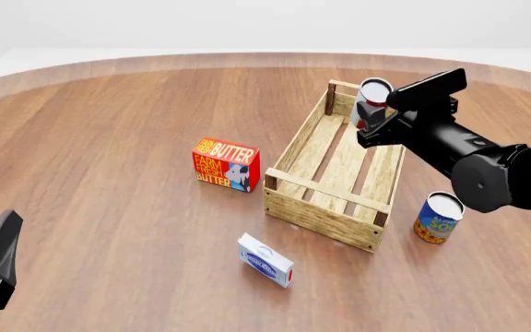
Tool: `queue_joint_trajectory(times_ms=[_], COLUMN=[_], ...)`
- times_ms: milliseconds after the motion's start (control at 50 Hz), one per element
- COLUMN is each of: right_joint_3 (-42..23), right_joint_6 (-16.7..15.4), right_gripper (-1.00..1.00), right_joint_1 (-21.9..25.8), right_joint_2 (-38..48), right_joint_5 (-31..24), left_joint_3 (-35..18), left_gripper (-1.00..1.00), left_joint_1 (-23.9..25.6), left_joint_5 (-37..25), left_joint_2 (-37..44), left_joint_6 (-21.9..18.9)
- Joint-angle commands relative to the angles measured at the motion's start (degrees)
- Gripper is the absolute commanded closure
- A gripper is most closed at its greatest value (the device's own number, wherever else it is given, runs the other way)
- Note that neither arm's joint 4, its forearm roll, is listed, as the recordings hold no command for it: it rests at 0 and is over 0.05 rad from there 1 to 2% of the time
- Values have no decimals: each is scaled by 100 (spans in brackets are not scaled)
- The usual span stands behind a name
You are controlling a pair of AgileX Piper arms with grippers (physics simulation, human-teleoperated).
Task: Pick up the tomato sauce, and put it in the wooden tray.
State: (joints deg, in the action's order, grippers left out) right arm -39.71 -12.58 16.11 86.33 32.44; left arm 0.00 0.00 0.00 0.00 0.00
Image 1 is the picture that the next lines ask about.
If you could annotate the blue alphabet soup can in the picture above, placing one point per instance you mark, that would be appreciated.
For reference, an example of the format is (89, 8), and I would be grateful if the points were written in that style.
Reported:
(438, 221)

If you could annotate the wooden slat tray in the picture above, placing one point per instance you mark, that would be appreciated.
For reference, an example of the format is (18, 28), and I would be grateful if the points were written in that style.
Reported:
(322, 215)

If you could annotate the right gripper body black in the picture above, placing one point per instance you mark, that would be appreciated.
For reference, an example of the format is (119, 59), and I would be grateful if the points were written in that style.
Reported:
(383, 135)

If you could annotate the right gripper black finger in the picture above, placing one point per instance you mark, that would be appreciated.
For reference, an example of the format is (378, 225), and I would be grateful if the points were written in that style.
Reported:
(367, 117)

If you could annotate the white and blue box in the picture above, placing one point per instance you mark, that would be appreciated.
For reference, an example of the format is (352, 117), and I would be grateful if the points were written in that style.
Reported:
(263, 260)

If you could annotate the tomato sauce can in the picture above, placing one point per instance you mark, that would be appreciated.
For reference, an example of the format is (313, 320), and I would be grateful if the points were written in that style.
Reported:
(376, 90)

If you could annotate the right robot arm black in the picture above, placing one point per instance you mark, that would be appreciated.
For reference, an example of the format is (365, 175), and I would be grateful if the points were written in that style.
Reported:
(482, 173)

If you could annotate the red butter box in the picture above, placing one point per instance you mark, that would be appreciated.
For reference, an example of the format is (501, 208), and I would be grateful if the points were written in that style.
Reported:
(225, 165)

